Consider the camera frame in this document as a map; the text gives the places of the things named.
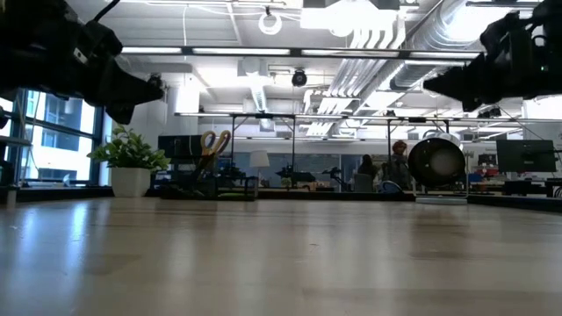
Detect black framed window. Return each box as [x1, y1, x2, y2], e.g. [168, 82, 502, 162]
[0, 87, 105, 186]

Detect white ring light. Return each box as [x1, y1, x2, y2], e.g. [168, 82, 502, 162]
[257, 5, 284, 37]

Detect yellow-handled scissors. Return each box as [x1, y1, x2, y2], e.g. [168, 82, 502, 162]
[192, 129, 233, 186]

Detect person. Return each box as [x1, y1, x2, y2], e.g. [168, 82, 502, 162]
[385, 140, 413, 191]
[357, 153, 379, 193]

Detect black mesh desk organizer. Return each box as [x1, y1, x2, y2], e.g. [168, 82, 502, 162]
[159, 155, 259, 203]

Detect dark blue chair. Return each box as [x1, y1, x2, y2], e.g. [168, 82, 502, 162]
[378, 180, 403, 195]

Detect green plant in white pot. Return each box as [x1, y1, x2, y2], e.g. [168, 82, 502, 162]
[87, 119, 172, 199]

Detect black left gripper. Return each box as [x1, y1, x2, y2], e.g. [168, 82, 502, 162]
[0, 0, 165, 126]

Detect black ceiling spotlight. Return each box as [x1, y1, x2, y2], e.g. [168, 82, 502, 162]
[291, 68, 309, 89]

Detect black monitor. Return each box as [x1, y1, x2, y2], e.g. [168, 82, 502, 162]
[157, 134, 206, 160]
[495, 139, 558, 174]

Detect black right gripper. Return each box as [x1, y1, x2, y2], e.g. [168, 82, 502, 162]
[422, 0, 562, 113]

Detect overhead light bar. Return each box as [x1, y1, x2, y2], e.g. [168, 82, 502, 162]
[120, 45, 484, 61]

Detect black aluminium table frame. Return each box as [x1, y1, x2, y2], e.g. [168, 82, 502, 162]
[0, 184, 562, 214]

